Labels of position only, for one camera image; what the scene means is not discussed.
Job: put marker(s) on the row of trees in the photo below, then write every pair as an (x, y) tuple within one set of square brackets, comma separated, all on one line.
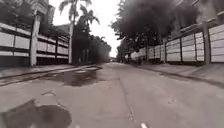
[(96, 48)]

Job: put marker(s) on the grey asphalt road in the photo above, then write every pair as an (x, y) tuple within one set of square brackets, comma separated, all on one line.
[(133, 96)]

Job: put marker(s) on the tall palm tree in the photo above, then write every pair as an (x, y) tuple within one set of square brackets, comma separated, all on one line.
[(71, 36)]

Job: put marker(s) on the large dark trees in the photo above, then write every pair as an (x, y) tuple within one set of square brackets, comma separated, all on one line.
[(143, 23)]

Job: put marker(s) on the robot's own part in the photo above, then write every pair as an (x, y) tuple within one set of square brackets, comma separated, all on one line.
[(144, 126)]

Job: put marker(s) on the grey concrete sidewalk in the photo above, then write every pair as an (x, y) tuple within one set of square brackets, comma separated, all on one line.
[(196, 72), (30, 71)]

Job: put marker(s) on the building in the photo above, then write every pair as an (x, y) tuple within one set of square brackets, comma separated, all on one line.
[(43, 8), (206, 11)]

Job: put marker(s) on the pale panel fence with posts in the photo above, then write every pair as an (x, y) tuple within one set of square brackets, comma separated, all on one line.
[(200, 46), (21, 42)]

